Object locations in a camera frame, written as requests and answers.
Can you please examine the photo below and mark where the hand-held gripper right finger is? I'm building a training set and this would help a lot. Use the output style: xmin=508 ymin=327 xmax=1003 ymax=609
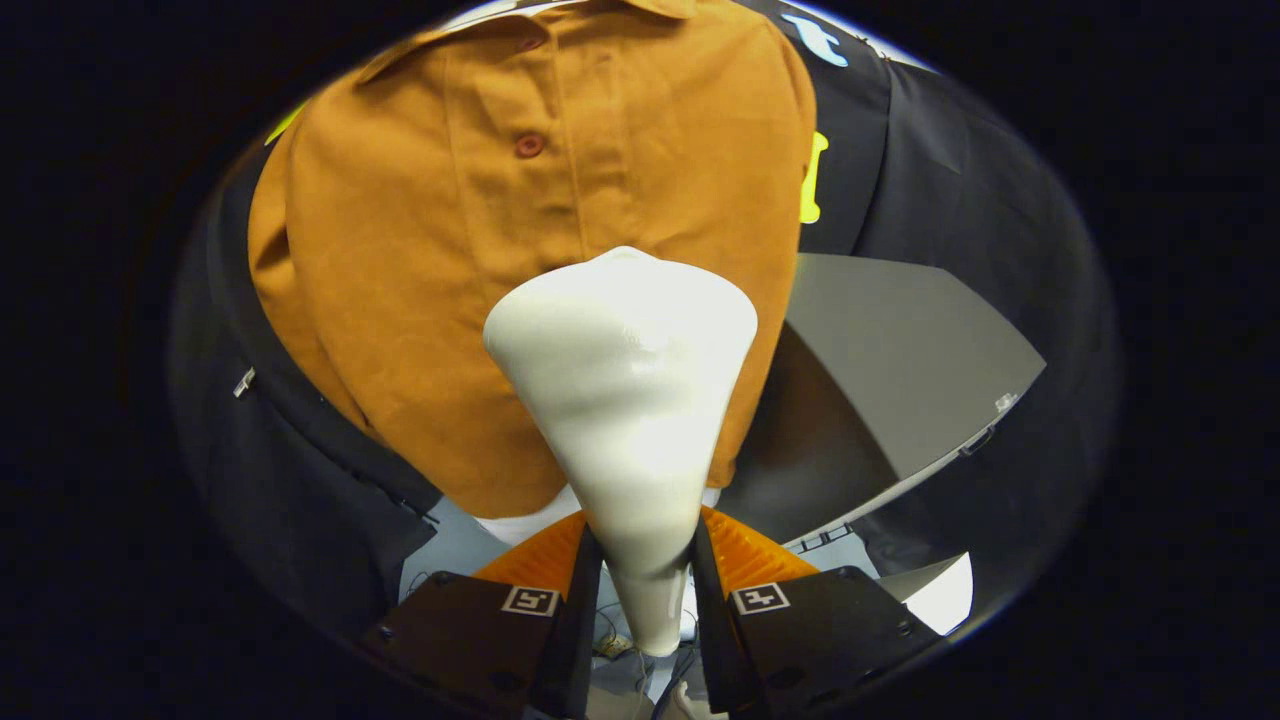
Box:
xmin=692 ymin=505 xmax=941 ymax=716

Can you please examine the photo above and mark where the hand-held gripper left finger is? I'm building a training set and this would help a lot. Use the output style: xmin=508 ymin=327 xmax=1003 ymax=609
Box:
xmin=360 ymin=511 xmax=605 ymax=720

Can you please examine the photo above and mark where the white garment steamer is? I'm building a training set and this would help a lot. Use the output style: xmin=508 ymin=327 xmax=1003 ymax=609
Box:
xmin=483 ymin=246 xmax=759 ymax=658

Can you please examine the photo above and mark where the orange button shirt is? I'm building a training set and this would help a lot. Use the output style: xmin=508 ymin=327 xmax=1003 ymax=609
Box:
xmin=248 ymin=0 xmax=818 ymax=519

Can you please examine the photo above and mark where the white mannequin torso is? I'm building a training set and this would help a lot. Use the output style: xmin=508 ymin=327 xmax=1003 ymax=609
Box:
xmin=470 ymin=485 xmax=723 ymax=547

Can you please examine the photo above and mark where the black backdrop cloth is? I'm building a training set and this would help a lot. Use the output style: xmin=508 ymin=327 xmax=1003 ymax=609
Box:
xmin=165 ymin=0 xmax=1121 ymax=651

